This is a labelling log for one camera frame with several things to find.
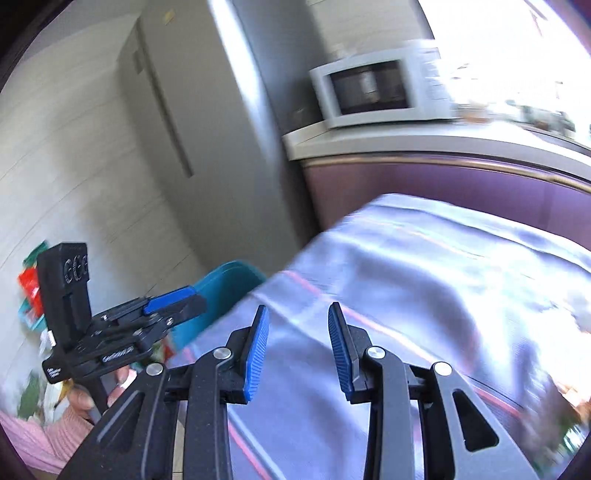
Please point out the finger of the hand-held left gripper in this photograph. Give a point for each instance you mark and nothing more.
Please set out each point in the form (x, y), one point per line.
(152, 332)
(168, 297)

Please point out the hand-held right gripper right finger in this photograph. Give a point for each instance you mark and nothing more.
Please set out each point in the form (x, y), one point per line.
(340, 355)

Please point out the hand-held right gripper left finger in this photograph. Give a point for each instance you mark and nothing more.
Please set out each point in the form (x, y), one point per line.
(256, 355)

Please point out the teal plastic bin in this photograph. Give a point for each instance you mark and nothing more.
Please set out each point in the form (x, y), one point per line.
(226, 286)

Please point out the person's left forearm pink sleeve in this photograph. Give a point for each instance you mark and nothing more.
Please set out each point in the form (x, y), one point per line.
(41, 438)

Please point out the person's left hand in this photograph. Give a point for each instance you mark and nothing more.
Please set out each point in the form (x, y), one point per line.
(121, 385)

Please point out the red green plastic bag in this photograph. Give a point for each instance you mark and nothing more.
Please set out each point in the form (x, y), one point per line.
(30, 286)

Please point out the blue checked tablecloth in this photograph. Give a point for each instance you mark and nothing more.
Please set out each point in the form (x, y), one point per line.
(415, 286)

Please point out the silver refrigerator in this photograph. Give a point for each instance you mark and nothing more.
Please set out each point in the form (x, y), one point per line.
(217, 138)

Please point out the purple kitchen cabinet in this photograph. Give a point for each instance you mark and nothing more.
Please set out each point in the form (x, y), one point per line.
(438, 184)

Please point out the white microwave oven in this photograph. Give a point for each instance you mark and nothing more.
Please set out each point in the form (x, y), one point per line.
(374, 87)

